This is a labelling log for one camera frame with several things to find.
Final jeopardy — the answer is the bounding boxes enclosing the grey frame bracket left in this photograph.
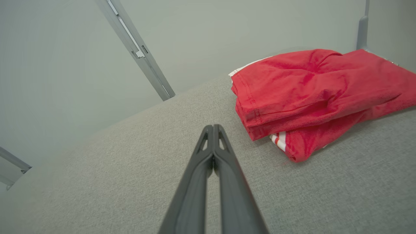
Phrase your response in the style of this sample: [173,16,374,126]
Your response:
[0,146,33,191]

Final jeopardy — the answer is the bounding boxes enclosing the red shorts with white stripe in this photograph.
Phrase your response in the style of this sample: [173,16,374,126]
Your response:
[231,49,416,142]

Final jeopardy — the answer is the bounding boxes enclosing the red and white jersey shirt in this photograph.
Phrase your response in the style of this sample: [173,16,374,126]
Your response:
[228,56,416,163]

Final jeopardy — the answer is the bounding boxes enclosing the grey fabric sofa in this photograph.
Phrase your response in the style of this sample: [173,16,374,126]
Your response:
[0,48,416,234]

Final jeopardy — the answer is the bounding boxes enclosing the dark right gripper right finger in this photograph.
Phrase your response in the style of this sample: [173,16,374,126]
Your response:
[213,124,269,234]

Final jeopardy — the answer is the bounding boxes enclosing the grey metal post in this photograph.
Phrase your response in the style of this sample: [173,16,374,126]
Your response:
[356,0,371,51]
[94,0,176,101]

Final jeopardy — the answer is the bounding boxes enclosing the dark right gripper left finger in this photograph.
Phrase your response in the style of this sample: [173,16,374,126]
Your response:
[158,124,215,234]

